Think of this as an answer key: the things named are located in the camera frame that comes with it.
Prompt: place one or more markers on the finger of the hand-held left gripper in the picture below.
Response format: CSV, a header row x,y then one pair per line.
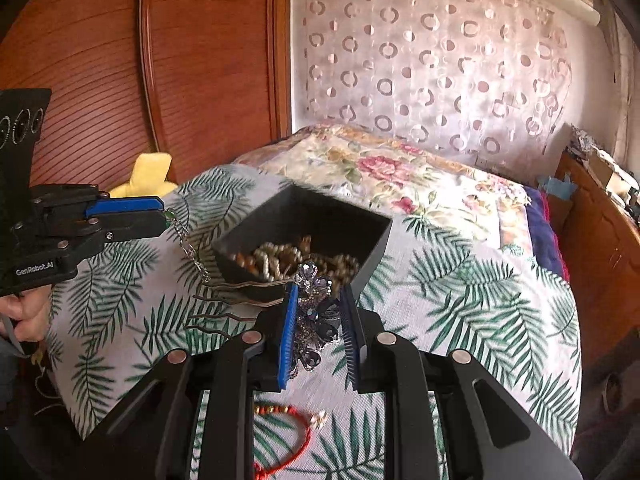
x,y
130,205
132,227

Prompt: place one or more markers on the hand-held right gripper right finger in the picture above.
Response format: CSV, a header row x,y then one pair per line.
x,y
351,345

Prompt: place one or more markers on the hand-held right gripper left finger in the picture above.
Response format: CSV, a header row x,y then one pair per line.
x,y
287,345

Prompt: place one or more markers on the crystal flower hair comb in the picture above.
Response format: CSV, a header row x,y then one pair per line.
x,y
312,325

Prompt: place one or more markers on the black square box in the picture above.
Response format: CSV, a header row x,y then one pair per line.
x,y
280,220

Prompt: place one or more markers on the person's left hand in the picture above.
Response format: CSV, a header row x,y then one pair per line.
x,y
30,312

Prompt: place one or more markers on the yellow plush toy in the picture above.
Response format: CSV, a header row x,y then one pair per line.
x,y
147,172

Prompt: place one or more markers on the green leaf print tablecloth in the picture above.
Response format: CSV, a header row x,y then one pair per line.
x,y
450,310

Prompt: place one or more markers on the brown wooden wardrobe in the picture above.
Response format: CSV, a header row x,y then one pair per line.
x,y
200,60

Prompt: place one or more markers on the floral bed blanket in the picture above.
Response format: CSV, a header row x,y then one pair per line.
x,y
380,170

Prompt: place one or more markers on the dark blue blanket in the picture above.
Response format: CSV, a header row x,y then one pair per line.
x,y
542,230

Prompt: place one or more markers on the blue bag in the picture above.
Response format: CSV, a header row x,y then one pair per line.
x,y
557,187

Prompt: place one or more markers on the long wooden cabinet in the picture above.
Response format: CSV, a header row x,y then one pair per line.
x,y
600,250

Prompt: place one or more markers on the sheer circle pattern curtain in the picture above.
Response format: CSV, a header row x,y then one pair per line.
x,y
425,60

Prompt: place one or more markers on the cardboard box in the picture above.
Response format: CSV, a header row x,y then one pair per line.
x,y
602,170

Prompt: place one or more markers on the crumpled printed bag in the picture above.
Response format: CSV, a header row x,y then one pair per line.
x,y
585,142

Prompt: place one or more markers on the pale window curtain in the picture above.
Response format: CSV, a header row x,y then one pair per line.
x,y
622,85

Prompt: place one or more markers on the white air deflector panel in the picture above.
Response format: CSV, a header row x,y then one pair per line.
x,y
550,2

